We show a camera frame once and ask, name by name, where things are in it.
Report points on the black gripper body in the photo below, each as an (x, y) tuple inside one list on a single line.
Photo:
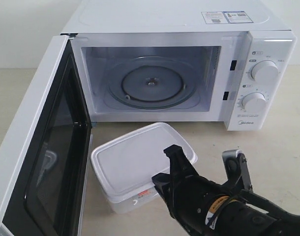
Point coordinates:
[(190, 202)]

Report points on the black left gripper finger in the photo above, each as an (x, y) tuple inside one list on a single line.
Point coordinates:
[(162, 184)]

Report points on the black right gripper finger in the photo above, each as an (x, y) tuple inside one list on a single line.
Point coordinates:
[(178, 161)]

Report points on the white plastic lidded container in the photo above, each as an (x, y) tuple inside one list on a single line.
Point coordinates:
[(124, 166)]

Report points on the white microwave door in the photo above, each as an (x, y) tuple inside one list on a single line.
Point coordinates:
[(44, 157)]

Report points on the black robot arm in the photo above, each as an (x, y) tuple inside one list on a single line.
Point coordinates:
[(246, 213)]

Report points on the white microwave oven body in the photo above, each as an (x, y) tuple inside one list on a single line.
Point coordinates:
[(105, 33)]

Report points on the printed paper instruction sheet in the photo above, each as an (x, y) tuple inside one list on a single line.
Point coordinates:
[(226, 17)]

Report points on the glass turntable plate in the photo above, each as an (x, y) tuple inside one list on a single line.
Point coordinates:
[(152, 83)]

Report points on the lower white control knob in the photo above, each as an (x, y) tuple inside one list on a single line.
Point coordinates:
[(254, 102)]

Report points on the white control knob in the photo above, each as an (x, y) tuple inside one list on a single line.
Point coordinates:
[(254, 102), (264, 72)]

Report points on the upper white control knob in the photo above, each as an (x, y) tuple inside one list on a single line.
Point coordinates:
[(264, 72)]

